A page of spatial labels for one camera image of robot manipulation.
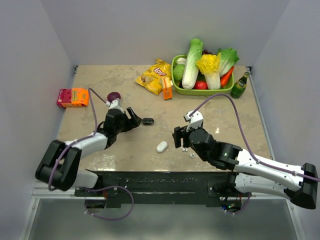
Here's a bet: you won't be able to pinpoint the green white napa cabbage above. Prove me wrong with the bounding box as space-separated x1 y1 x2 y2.
182 38 204 90

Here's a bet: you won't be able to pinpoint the dark grapes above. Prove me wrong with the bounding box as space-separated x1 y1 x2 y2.
202 49 213 55

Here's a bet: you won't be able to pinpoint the white earbud charging case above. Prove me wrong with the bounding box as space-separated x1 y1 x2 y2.
156 141 168 153

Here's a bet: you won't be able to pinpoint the purple cable under base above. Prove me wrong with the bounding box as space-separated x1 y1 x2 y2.
83 185 134 222
223 192 253 216

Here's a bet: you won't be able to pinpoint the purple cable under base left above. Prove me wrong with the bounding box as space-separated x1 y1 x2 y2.
83 185 134 222

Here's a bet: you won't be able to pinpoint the yellow Lays chips bag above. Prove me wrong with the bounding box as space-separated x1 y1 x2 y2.
135 58 172 96

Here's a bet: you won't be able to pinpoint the orange small carton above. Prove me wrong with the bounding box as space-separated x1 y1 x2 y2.
161 77 173 101

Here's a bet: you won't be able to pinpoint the round green cabbage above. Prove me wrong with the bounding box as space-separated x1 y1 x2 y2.
172 64 185 82

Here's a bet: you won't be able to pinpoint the yellow napa cabbage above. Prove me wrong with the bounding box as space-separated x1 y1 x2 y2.
196 53 221 90

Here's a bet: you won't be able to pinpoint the pink orange snack box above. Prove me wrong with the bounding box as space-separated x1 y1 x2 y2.
56 88 89 108

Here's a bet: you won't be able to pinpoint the black earbud charging case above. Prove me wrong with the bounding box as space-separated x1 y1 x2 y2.
141 117 155 126

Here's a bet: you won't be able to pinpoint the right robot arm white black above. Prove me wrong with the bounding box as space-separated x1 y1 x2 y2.
172 126 318 210

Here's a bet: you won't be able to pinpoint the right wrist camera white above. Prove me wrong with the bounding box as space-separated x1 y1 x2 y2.
184 110 204 132

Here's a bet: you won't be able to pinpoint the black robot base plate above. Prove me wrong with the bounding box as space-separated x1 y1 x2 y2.
75 171 248 212

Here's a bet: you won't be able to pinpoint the red tomato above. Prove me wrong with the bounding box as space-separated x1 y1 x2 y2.
194 80 208 90

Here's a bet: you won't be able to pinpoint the green plastic basket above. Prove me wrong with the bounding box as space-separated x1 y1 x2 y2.
171 54 235 96

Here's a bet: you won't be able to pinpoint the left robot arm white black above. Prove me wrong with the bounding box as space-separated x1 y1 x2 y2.
35 107 142 196

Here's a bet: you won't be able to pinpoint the red onion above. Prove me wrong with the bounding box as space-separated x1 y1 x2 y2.
107 91 121 103

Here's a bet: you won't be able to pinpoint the aluminium frame rail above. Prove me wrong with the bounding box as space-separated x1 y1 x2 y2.
31 180 103 200

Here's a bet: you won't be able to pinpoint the orange carrot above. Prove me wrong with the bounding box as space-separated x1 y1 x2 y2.
220 66 235 88

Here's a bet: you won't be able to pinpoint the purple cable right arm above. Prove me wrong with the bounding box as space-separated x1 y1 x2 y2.
189 93 320 182

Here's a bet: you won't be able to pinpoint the white cauliflower piece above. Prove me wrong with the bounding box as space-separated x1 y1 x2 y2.
176 57 187 65

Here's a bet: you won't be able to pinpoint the green glass bottle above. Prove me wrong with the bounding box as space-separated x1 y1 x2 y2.
230 71 250 99

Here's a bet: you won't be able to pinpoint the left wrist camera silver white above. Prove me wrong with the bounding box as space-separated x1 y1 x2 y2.
105 98 125 113

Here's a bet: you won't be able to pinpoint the green leaf lettuce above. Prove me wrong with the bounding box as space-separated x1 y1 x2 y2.
217 47 239 77

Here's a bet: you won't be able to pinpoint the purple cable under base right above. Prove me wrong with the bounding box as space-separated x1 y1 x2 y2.
223 192 253 216

